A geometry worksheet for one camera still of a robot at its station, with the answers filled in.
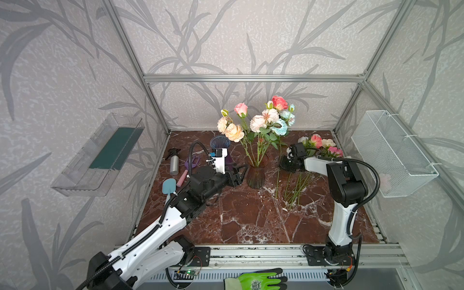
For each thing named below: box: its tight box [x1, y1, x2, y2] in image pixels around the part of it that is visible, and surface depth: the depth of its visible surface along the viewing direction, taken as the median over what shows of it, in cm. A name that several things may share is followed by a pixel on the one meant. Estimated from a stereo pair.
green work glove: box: [223, 267, 288, 290], surface depth 69 cm
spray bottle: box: [165, 147, 181, 176], surface depth 104 cm
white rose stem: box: [249, 100, 280, 167], surface depth 72 cm
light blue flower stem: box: [270, 103, 296, 164], surface depth 75 cm
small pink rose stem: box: [234, 102, 257, 166], surface depth 71 cm
